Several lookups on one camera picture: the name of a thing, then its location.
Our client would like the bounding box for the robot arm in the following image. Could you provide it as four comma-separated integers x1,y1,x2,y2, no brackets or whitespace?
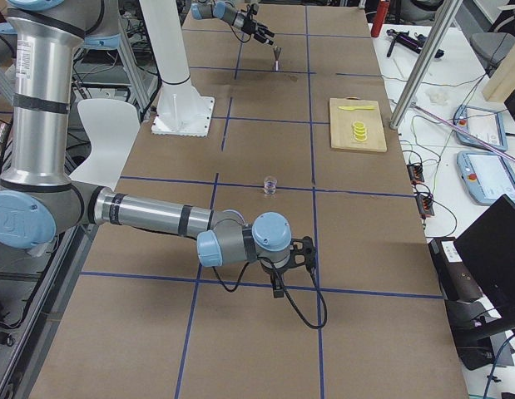
0,1,295,298
190,1,275,45

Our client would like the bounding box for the steel double jigger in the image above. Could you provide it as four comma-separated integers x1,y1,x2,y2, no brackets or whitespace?
273,46,281,71

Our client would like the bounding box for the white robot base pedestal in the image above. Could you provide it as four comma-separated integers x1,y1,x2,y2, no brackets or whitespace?
140,0,215,137

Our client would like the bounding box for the aluminium frame post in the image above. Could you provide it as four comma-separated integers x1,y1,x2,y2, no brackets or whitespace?
389,0,463,130

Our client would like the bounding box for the wooden cutting board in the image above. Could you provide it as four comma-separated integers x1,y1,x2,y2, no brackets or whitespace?
329,98,387,153

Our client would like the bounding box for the blue teach pendant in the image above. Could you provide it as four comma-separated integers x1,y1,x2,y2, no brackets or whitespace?
456,151,515,205
453,105,508,151

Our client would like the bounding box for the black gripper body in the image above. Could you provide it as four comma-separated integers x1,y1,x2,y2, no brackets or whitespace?
259,256,294,283
242,18,266,43

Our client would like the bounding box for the red bottle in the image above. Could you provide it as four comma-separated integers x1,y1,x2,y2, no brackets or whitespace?
370,0,389,38

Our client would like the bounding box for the far blue teach pendant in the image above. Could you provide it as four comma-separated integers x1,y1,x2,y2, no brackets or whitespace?
453,105,508,151

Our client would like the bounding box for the long metal grabber stick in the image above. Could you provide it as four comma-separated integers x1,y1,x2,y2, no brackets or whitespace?
413,103,515,165

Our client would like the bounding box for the black laptop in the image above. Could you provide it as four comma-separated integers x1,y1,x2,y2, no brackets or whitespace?
454,195,515,308

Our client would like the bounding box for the yellow plastic knife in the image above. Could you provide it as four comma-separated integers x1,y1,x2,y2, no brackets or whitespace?
337,105,376,111

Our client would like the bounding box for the white plastic chair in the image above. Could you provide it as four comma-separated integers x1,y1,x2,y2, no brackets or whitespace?
70,98,140,189

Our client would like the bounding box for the near blue teach pendant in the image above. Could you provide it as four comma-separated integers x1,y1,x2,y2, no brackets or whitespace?
456,151,515,205

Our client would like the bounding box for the clear glass cup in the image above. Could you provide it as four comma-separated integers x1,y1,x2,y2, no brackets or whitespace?
263,175,277,195

